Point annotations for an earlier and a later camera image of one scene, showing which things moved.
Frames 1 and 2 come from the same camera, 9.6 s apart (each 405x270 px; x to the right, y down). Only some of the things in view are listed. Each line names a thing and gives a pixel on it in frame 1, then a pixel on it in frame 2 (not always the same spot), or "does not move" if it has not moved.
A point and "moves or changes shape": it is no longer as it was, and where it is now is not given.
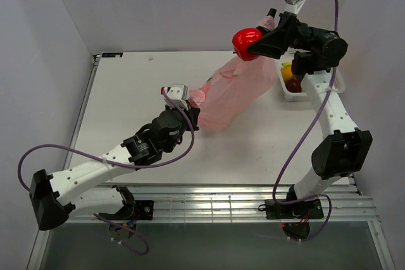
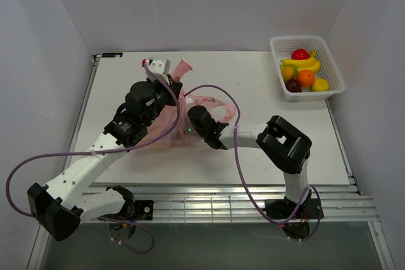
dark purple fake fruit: (293, 85) does not move
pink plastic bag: (234, 90) moves or changes shape
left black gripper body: (185, 125) -> (162, 97)
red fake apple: (243, 38) moves or changes shape
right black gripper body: (302, 36) -> (200, 133)
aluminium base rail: (246, 203) does not move
